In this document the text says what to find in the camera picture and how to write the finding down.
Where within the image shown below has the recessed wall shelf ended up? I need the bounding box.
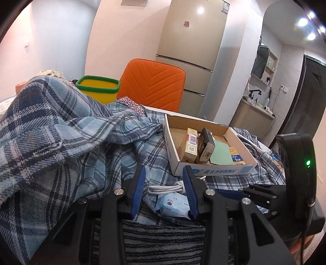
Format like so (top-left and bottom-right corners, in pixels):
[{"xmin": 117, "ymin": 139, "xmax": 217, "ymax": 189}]
[{"xmin": 265, "ymin": 51, "xmax": 279, "ymax": 77}]

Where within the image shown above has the tan small carton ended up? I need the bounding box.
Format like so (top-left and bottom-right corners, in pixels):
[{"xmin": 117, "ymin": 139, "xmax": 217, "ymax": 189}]
[{"xmin": 180, "ymin": 127, "xmax": 199, "ymax": 164}]

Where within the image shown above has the yellow basket with green rim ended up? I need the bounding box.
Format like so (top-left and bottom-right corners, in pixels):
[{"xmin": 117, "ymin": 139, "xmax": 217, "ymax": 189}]
[{"xmin": 75, "ymin": 75, "xmax": 121, "ymax": 104}]

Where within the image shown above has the orange padded chair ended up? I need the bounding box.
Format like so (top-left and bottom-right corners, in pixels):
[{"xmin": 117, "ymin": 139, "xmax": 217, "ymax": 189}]
[{"xmin": 116, "ymin": 58, "xmax": 186, "ymax": 113}]

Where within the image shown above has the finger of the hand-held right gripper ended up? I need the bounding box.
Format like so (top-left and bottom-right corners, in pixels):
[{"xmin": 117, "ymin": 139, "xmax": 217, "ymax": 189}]
[
  {"xmin": 239, "ymin": 184, "xmax": 286, "ymax": 202},
  {"xmin": 215, "ymin": 189, "xmax": 279, "ymax": 220}
]

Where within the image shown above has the dotted patterned cloth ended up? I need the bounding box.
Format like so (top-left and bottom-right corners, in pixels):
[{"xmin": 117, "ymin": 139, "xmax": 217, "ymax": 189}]
[{"xmin": 118, "ymin": 95, "xmax": 147, "ymax": 116}]

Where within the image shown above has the green paper sheet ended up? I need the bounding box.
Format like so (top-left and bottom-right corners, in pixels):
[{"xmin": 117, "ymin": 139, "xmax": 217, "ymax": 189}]
[{"xmin": 209, "ymin": 140, "xmax": 234, "ymax": 165}]

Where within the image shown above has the dark door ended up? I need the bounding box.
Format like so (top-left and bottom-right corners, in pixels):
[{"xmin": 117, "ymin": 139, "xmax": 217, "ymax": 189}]
[{"xmin": 278, "ymin": 55, "xmax": 326, "ymax": 143}]

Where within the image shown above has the dark blue plaid flannel shirt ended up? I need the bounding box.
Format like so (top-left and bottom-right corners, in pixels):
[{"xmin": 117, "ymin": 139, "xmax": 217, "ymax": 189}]
[{"xmin": 0, "ymin": 75, "xmax": 143, "ymax": 265}]

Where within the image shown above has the light blue plaid shirt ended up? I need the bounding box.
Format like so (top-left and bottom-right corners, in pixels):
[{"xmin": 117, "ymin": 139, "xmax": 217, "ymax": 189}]
[{"xmin": 84, "ymin": 98, "xmax": 286, "ymax": 227}]

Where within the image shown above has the light blue tissue packet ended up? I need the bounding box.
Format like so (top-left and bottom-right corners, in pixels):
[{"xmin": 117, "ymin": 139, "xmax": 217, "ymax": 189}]
[{"xmin": 155, "ymin": 192, "xmax": 191, "ymax": 219}]

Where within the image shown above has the grey striped cloth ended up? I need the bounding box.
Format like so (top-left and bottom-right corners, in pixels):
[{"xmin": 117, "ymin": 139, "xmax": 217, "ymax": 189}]
[{"xmin": 93, "ymin": 218, "xmax": 235, "ymax": 265}]

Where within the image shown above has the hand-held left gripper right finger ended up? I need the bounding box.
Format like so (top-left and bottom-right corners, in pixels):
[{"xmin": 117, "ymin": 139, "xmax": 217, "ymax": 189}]
[{"xmin": 182, "ymin": 165, "xmax": 293, "ymax": 265}]

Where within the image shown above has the white coiled cable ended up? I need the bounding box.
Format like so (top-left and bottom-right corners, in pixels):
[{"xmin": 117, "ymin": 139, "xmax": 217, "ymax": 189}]
[{"xmin": 148, "ymin": 181, "xmax": 185, "ymax": 196}]

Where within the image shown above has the bathroom mirror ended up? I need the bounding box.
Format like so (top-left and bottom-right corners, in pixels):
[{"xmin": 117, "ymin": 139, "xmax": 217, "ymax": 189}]
[{"xmin": 251, "ymin": 44, "xmax": 270, "ymax": 80}]

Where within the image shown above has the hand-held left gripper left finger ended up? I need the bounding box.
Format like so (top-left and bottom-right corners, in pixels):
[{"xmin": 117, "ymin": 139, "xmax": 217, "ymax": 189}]
[{"xmin": 38, "ymin": 166, "xmax": 146, "ymax": 265}]

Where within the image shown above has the blue and gold cigarette pack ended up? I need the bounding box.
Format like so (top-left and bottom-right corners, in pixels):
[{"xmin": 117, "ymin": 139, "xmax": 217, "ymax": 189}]
[{"xmin": 228, "ymin": 146, "xmax": 247, "ymax": 165}]

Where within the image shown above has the white crumpled cloth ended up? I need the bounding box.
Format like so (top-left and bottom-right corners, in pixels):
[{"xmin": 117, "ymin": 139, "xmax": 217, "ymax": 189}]
[{"xmin": 38, "ymin": 69, "xmax": 65, "ymax": 77}]

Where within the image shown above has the shallow cardboard box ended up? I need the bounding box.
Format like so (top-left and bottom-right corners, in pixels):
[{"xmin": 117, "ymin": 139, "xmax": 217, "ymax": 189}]
[{"xmin": 163, "ymin": 113, "xmax": 258, "ymax": 177}]

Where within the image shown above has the black cigarette pack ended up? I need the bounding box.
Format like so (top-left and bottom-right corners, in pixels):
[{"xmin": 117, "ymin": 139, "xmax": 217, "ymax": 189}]
[{"xmin": 197, "ymin": 127, "xmax": 216, "ymax": 164}]

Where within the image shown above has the beige vanity cabinet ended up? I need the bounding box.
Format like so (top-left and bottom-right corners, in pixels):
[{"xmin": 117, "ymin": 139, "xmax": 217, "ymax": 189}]
[{"xmin": 230, "ymin": 98, "xmax": 276, "ymax": 141}]

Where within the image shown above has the beige refrigerator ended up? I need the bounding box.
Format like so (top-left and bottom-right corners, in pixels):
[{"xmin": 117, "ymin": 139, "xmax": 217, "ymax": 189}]
[{"xmin": 155, "ymin": 0, "xmax": 230, "ymax": 121}]

